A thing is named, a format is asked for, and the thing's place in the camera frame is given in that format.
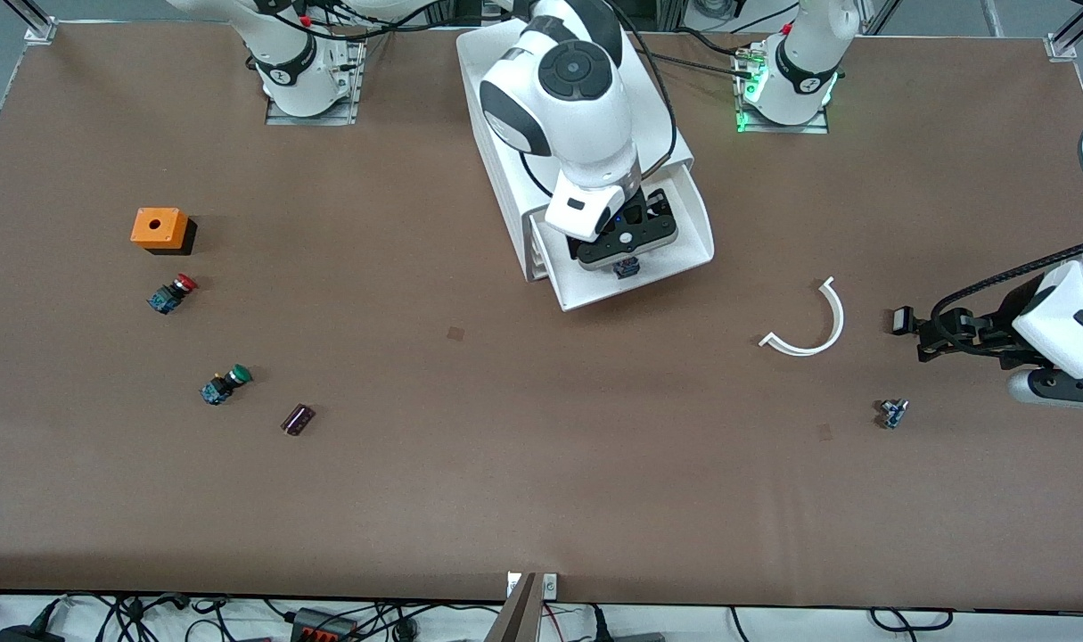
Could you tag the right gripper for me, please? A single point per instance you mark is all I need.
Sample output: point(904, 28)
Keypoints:
point(645, 212)

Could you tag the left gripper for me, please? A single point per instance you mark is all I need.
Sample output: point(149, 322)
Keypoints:
point(988, 339)

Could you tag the yellow push button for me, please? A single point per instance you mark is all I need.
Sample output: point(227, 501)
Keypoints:
point(628, 268)

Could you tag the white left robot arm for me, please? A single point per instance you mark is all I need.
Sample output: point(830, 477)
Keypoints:
point(804, 62)

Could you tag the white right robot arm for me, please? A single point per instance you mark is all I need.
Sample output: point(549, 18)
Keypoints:
point(550, 125)

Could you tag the green push button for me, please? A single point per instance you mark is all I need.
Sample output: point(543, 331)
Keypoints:
point(225, 385)

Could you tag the red push button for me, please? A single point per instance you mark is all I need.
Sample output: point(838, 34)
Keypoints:
point(171, 294)

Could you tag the small black component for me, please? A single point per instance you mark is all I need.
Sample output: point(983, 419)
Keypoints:
point(903, 320)

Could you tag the small blue electronic part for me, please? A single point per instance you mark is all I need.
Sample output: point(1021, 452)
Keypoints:
point(893, 413)

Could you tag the white curved plastic strip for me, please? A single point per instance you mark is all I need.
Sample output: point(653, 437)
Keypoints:
point(840, 316)

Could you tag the purple cylindrical capacitor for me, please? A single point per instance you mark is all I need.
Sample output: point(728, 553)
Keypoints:
point(297, 419)

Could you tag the grey metal beam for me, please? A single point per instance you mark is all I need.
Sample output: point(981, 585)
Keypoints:
point(516, 615)

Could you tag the orange box with hole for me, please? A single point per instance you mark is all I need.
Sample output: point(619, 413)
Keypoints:
point(158, 227)

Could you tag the black orange power strip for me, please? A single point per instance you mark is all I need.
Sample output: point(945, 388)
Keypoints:
point(323, 627)

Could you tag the black power adapter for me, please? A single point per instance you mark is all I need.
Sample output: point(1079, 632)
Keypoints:
point(28, 634)

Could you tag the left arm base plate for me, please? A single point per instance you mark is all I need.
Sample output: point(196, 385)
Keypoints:
point(782, 129)

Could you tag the metal table corner bracket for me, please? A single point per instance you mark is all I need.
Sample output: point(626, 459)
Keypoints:
point(42, 32)
point(1062, 45)

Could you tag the small metal bracket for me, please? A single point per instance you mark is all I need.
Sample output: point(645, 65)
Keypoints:
point(550, 586)
point(513, 585)

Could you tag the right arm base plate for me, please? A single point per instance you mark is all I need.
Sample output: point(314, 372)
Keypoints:
point(318, 120)

